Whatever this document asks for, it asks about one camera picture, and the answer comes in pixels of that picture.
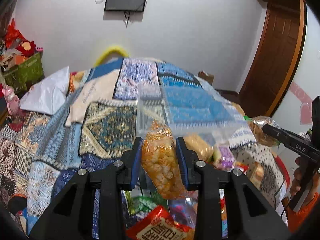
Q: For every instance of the purple snack packet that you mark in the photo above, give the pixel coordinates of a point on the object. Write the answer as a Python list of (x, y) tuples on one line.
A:
[(223, 156)]

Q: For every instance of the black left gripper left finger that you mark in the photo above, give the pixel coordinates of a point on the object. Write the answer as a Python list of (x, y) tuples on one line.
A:
[(70, 214)]

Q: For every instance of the clear bag brown bread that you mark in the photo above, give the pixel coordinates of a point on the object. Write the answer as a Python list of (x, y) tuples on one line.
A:
[(256, 125)]

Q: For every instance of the brown wooden door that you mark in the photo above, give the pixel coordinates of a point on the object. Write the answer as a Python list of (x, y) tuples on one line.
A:
[(276, 58)]

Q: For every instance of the pink plush toy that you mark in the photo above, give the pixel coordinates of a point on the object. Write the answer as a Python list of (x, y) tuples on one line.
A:
[(12, 100)]

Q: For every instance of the yellow curved tube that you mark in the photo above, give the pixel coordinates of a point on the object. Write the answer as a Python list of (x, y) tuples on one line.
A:
[(109, 52)]

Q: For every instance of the small cardboard box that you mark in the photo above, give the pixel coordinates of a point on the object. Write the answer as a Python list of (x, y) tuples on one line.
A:
[(207, 77)]

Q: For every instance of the patchwork blue bedspread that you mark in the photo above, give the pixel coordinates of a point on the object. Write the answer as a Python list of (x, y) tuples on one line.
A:
[(94, 126)]

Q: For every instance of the orange puffed snack bag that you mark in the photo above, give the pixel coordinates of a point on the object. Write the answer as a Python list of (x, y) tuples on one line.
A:
[(160, 162)]

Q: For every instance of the clear plastic storage box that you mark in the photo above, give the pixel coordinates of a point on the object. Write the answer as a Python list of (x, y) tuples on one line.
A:
[(187, 110)]

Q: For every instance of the white pillow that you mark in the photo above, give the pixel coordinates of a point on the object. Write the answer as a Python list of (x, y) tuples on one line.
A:
[(48, 95)]

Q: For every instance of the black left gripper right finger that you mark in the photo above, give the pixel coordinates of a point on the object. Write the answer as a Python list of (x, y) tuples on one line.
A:
[(249, 215)]

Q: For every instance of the right hand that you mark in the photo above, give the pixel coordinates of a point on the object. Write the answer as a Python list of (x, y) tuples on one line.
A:
[(295, 186)]

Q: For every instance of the red snack package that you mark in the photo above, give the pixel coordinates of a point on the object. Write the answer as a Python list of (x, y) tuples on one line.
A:
[(159, 224)]

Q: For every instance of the red stuffed toy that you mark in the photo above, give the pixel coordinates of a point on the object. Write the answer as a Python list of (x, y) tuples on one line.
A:
[(15, 40)]

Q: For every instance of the green storage basket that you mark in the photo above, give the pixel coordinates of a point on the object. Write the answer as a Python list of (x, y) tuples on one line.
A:
[(26, 74)]

